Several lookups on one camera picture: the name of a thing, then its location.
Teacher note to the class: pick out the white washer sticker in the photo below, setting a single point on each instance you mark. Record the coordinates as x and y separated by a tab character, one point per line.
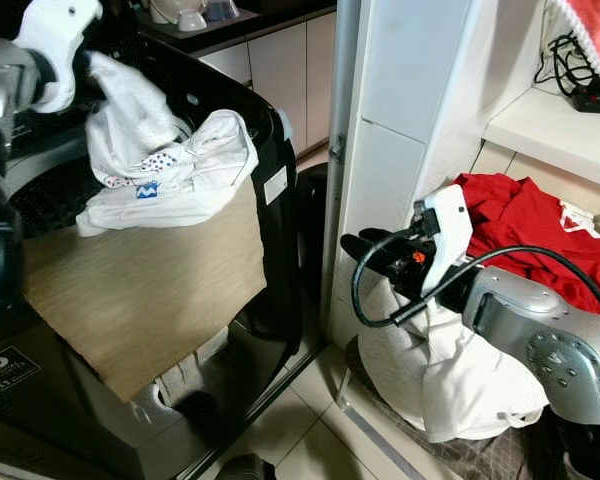
275	185

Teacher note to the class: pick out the white tiled column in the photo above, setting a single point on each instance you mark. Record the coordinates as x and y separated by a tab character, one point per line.
410	110

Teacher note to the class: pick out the white kitchen cabinet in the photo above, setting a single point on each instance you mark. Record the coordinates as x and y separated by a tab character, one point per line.
280	75

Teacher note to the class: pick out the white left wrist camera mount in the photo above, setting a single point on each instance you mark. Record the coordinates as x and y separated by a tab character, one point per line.
52	30

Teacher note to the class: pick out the pink towel with white trim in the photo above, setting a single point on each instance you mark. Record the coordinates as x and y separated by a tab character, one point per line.
595	30

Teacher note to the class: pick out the black power strip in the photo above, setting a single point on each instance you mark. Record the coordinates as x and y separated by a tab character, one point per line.
598	98

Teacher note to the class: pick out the white cups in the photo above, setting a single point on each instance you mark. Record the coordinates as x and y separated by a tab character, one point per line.
192	15

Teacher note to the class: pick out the beige woven cloth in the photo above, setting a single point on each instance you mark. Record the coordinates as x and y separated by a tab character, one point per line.
150	290

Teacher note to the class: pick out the red garment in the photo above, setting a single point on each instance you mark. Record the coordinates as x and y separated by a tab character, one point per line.
525	230

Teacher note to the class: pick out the white polka dot garment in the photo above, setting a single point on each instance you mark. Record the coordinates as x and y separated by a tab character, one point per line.
170	170

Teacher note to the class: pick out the grey door frame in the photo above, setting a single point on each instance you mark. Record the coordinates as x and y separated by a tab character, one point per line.
340	150

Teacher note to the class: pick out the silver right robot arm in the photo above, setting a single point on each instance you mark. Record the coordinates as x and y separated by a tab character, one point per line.
550	335

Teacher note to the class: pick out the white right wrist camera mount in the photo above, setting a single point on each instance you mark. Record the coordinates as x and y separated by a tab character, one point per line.
448	225

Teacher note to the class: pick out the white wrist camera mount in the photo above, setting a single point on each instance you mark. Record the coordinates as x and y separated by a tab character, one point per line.
52	30
448	225

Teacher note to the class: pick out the white laundry garment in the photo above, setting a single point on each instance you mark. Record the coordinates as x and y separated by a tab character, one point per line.
450	370

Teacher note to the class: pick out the black robot foot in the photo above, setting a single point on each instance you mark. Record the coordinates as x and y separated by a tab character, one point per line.
245	469

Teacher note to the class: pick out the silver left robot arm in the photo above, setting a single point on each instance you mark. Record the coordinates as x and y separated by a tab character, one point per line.
2	82

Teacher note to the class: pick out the white countertop ledge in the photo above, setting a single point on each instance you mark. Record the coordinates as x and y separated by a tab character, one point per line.
550	130

